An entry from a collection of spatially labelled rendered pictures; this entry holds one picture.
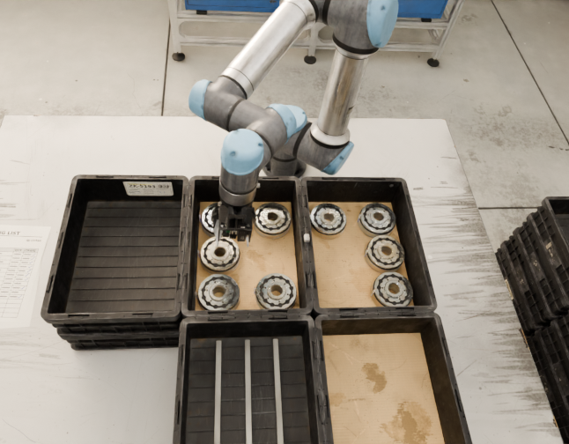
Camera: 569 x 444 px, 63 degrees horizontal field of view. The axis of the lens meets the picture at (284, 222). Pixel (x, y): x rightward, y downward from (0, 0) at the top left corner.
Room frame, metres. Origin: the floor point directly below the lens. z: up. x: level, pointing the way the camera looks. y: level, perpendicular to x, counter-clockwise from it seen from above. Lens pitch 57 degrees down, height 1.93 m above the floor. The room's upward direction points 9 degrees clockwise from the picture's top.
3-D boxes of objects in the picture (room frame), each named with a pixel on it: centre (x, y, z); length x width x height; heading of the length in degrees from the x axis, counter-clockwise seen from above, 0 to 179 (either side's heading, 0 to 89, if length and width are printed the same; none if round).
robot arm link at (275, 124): (0.66, 0.07, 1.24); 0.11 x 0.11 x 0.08; 66
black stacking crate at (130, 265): (0.53, 0.38, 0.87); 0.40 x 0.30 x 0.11; 11
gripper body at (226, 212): (0.55, 0.11, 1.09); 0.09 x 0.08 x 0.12; 11
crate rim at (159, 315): (0.53, 0.38, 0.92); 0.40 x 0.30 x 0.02; 11
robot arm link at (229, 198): (0.56, 0.10, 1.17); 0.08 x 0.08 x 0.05
